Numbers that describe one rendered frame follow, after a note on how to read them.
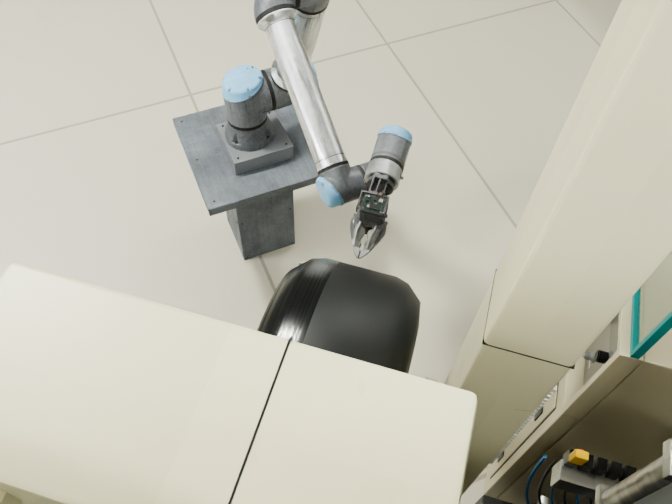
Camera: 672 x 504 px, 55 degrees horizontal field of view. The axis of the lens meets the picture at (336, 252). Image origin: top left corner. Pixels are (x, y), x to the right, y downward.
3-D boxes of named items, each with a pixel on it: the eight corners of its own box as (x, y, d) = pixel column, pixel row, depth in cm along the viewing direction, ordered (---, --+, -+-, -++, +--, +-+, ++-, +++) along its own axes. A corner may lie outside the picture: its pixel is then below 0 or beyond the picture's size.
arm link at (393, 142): (410, 148, 174) (417, 126, 165) (399, 185, 169) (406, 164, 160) (377, 138, 175) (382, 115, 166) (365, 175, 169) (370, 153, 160)
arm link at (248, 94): (221, 107, 242) (213, 69, 228) (263, 95, 246) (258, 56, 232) (234, 133, 234) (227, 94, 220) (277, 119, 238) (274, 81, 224)
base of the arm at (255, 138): (221, 122, 251) (217, 103, 244) (268, 113, 255) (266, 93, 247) (230, 155, 241) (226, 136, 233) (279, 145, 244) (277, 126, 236)
